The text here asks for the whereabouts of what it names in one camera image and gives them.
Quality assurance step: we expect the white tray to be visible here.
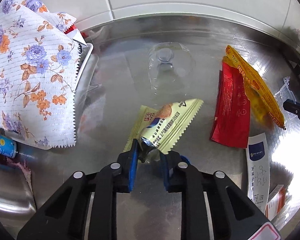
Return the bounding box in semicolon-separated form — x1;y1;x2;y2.
75;42;94;98

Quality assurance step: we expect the pale yellow snack wrapper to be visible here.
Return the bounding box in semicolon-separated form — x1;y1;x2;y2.
123;98;204;155

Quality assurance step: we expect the white packet with blue label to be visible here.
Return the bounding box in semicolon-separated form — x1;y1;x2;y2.
246;133;270;207

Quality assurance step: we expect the clear plastic cup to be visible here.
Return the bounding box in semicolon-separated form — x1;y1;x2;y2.
147;42;196;95

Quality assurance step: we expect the floral printed cloth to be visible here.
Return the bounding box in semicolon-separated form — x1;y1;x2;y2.
0;0;82;150

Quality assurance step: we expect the brown bottle with blue label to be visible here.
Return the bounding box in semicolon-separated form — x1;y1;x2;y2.
0;129;18;164

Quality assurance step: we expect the red foil packet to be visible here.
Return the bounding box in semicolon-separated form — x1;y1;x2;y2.
209;56;251;148

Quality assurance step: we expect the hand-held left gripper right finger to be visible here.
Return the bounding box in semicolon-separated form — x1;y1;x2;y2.
160;151;272;240

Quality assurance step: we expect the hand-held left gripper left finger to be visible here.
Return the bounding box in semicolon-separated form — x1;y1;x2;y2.
17;139;140;240

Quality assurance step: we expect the clear plastic packaging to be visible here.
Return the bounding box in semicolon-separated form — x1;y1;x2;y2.
275;76;298;120

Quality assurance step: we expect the red and white packet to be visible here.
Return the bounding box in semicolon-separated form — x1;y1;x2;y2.
64;24;88;47

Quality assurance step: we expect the small orange and white box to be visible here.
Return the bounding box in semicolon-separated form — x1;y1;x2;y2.
265;184;286;218

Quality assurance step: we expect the yellow sausage wrapper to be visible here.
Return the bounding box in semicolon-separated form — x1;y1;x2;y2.
225;45;286;130

